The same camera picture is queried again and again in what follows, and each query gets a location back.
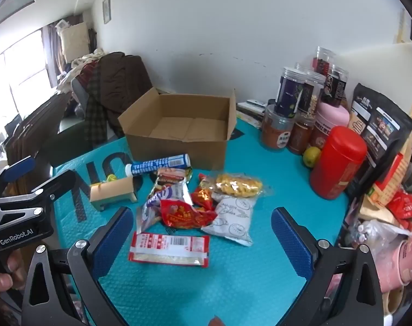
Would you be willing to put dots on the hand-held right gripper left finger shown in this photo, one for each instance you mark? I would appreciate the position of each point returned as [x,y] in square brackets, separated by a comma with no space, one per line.
[112,241]

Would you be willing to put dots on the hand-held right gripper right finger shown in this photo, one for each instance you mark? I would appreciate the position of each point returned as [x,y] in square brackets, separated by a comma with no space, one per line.
[291,244]

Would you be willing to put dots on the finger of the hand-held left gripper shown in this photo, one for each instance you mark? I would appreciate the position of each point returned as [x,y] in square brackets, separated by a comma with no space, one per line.
[59,181]
[19,169]

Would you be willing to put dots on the small tan box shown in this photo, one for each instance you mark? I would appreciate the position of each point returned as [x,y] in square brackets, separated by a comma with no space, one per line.
[112,192]

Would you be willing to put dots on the purple silver snack packet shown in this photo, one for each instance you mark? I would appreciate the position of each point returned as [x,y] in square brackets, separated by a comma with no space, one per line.
[155,203]

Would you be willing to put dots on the red white noodle packet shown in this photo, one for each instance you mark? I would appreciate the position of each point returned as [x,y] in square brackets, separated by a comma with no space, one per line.
[168,249]

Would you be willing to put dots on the white printed snack packet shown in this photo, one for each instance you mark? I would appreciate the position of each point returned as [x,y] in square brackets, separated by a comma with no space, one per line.
[233,220]

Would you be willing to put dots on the large red snack packet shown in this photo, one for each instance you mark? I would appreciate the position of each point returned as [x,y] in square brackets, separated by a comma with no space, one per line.
[182,215]

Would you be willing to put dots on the clear bag yellow crisps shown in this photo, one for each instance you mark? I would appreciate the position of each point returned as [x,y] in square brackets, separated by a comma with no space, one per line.
[238,184]

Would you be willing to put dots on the green brown snack packet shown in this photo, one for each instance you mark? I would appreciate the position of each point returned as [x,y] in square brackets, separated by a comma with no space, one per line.
[170,176]

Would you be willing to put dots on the blue tablet tube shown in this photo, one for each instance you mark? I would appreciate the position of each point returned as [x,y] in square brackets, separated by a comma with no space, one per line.
[158,165]

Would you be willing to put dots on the small red snack packet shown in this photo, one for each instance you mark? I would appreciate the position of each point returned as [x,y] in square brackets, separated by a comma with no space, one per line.
[202,197]

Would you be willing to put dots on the brown cardboard box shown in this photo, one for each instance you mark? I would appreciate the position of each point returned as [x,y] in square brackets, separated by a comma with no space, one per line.
[178,149]

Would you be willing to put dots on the person's left hand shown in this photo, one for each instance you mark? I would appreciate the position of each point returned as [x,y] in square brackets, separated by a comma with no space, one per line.
[2,280]

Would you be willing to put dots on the dark wooden furniture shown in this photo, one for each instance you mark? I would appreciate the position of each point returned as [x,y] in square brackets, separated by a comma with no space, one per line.
[36,132]

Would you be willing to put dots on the small yellow green item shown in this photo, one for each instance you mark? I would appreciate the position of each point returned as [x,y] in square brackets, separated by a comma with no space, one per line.
[111,177]

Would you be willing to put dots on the teal foam mat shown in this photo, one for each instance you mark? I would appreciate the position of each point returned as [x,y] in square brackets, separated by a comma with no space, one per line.
[226,278]

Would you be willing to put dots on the plaid cloth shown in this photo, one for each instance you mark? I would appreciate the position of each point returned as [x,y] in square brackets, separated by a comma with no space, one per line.
[93,108]

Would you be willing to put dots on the clear plastic bag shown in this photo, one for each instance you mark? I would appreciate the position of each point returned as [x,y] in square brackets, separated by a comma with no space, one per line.
[372,232]

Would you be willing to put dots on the green lime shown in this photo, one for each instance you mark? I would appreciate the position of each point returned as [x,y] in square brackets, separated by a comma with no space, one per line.
[311,157]

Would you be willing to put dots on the red canister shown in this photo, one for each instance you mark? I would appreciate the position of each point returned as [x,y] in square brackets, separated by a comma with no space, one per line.
[338,163]

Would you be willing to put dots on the clear jar brown contents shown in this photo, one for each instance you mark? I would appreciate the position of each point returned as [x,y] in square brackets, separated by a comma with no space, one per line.
[299,137]

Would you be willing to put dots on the pile of clothes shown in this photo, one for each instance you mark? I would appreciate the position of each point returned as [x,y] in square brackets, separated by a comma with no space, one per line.
[76,71]

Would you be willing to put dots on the pink paper cup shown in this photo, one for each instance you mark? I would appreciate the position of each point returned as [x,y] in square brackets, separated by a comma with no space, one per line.
[406,261]

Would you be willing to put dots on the brown jacket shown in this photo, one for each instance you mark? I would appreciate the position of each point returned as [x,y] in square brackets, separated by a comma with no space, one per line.
[121,81]

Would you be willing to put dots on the purple curtain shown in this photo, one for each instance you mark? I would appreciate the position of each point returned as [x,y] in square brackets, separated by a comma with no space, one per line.
[53,54]

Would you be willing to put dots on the orange white carton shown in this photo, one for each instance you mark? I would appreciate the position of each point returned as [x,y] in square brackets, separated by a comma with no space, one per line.
[392,180]

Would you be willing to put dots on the pink canister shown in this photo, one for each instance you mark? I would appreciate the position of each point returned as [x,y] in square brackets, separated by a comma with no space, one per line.
[331,115]

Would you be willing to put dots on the white flat device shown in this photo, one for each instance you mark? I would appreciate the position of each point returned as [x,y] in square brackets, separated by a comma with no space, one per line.
[256,103]

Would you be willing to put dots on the clear jar with oats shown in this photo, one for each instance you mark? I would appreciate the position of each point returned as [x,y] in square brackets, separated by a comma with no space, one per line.
[313,98]

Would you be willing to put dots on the black stand-up pouch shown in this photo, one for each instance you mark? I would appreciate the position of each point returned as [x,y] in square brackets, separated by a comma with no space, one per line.
[379,125]

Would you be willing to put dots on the clear jar purple label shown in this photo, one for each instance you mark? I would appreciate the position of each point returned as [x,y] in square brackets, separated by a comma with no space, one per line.
[289,95]

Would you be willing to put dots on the clear jar dark label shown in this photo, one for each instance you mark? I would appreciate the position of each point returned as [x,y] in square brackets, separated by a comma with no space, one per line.
[335,86]

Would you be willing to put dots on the clear jar red black label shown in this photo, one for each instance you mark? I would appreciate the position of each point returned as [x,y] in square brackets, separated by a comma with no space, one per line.
[323,61]

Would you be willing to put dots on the white foam board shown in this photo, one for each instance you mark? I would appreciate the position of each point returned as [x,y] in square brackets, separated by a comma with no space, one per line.
[379,64]

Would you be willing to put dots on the framed wall picture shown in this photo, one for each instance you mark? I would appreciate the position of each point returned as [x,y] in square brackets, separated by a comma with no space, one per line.
[106,8]

